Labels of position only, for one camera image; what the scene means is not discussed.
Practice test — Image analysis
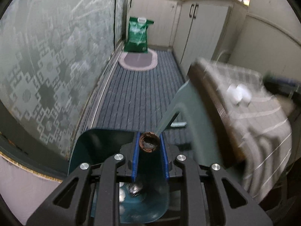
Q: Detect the white tissue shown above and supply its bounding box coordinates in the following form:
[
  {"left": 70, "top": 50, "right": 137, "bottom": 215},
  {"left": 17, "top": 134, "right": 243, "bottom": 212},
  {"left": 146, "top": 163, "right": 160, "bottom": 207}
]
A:
[{"left": 119, "top": 182, "right": 127, "bottom": 203}]

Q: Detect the black snack packet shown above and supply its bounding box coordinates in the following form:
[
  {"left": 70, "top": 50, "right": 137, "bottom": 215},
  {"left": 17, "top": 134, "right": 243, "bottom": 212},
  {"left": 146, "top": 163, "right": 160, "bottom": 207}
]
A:
[{"left": 126, "top": 183, "right": 143, "bottom": 197}]

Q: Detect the teal dustpan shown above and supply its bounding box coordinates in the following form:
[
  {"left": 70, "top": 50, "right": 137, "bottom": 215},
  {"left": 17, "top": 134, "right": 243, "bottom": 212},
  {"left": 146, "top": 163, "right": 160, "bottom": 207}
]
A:
[{"left": 68, "top": 79, "right": 246, "bottom": 224}]

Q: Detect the white kitchen cabinet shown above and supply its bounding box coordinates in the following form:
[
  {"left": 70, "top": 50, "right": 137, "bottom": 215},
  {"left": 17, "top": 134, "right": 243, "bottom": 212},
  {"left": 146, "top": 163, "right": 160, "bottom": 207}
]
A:
[{"left": 127, "top": 0, "right": 247, "bottom": 76}]

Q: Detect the white round lid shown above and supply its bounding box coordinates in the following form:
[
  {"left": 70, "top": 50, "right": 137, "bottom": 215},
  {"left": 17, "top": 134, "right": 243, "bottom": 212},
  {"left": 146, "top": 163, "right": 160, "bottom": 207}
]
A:
[{"left": 226, "top": 84, "right": 252, "bottom": 106}]

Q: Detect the grey checked tablecloth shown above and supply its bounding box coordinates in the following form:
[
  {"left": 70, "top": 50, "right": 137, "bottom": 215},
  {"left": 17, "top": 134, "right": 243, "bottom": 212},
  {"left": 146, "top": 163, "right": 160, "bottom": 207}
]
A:
[{"left": 188, "top": 58, "right": 292, "bottom": 202}]

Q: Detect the beige refrigerator side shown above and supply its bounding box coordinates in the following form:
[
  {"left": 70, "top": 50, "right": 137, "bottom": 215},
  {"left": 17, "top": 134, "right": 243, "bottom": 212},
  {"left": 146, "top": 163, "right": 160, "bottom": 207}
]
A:
[{"left": 229, "top": 0, "right": 300, "bottom": 80}]

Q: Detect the oval pink grey mat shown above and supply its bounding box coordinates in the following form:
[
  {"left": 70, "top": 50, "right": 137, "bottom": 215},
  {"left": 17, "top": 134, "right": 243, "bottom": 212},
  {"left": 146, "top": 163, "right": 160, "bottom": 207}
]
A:
[{"left": 118, "top": 49, "right": 158, "bottom": 71}]

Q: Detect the green rice bag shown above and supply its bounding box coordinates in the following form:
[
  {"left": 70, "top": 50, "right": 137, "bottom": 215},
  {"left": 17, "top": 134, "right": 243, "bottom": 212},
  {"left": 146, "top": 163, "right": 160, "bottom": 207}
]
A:
[{"left": 124, "top": 17, "right": 154, "bottom": 53}]

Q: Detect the frosted patterned sliding door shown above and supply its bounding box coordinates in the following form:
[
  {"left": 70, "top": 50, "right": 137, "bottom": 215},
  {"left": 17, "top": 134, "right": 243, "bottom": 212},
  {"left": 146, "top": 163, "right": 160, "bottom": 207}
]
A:
[{"left": 1, "top": 0, "right": 127, "bottom": 159}]

